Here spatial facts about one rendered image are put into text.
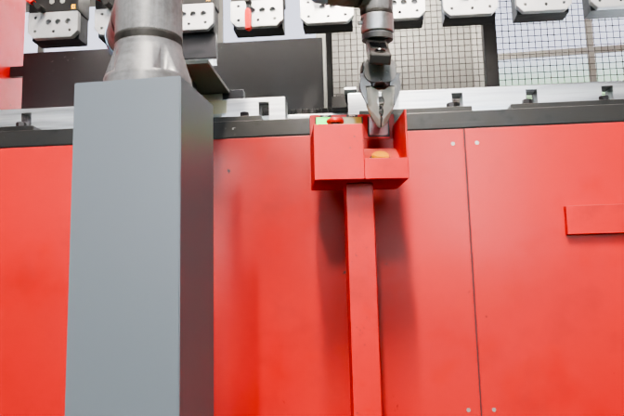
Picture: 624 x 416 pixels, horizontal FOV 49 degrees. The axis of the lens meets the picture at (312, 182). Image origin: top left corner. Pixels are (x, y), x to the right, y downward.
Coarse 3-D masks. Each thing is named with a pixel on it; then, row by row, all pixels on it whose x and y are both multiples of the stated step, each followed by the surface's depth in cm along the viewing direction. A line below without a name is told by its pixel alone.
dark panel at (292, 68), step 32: (32, 64) 255; (64, 64) 254; (96, 64) 253; (224, 64) 249; (256, 64) 248; (288, 64) 247; (320, 64) 246; (32, 96) 253; (64, 96) 252; (256, 96) 246; (288, 96) 245; (320, 96) 244
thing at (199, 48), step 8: (184, 40) 197; (192, 40) 197; (200, 40) 197; (208, 40) 197; (216, 40) 198; (184, 48) 197; (192, 48) 197; (200, 48) 196; (208, 48) 196; (216, 48) 197; (184, 56) 196; (192, 56) 196; (200, 56) 196; (208, 56) 196; (216, 56) 197; (216, 64) 196
